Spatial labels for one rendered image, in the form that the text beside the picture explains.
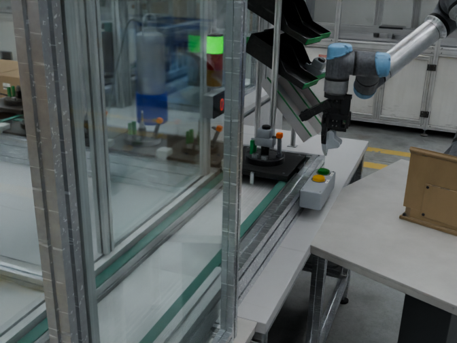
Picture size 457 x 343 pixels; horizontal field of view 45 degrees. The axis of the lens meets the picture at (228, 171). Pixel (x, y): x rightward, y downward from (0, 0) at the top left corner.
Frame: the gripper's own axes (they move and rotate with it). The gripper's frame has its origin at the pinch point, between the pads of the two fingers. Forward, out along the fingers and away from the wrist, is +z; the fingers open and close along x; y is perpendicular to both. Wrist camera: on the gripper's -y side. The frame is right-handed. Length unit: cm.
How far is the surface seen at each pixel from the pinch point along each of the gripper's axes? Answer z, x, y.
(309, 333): 72, -1, 1
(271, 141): -1.0, -0.7, -18.3
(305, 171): 7.6, -0.9, -5.7
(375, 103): 76, 402, -31
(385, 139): 104, 371, -14
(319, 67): -19.9, 43.2, -13.1
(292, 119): -3.3, 22.5, -17.3
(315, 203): 11.5, -17.6, 2.2
